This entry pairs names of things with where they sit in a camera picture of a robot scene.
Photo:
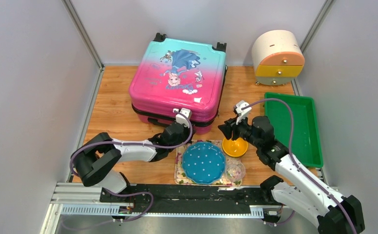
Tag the small clear glass bowl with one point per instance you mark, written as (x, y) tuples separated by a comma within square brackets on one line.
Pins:
[(234, 170)]

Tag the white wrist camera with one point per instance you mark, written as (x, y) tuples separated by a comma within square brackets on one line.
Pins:
[(182, 116), (242, 110)]

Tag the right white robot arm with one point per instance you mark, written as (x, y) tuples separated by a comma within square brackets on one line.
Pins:
[(327, 209)]

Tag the round pastel mini drawer cabinet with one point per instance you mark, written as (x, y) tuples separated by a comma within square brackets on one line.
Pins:
[(277, 58)]

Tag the aluminium frame rail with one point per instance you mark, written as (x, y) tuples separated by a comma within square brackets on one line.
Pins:
[(77, 199)]

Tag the orange bowl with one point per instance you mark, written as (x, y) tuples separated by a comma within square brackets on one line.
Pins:
[(234, 148)]

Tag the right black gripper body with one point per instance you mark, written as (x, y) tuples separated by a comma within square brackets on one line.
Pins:
[(243, 130)]

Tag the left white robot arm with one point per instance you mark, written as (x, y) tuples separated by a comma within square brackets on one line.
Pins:
[(93, 163)]

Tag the pink and teal kids suitcase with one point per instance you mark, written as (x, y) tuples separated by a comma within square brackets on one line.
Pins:
[(176, 74)]

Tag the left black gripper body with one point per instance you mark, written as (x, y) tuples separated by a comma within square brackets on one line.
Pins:
[(184, 136)]

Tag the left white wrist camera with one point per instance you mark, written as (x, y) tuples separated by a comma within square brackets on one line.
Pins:
[(182, 116)]

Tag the blue polka dot plate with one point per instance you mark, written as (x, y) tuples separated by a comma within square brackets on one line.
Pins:
[(203, 163)]

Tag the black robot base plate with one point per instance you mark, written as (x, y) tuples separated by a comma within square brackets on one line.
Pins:
[(197, 201)]

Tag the floral rectangular tray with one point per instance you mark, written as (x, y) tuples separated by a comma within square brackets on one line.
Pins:
[(180, 177)]

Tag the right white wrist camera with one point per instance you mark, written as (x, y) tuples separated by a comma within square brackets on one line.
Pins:
[(242, 110)]

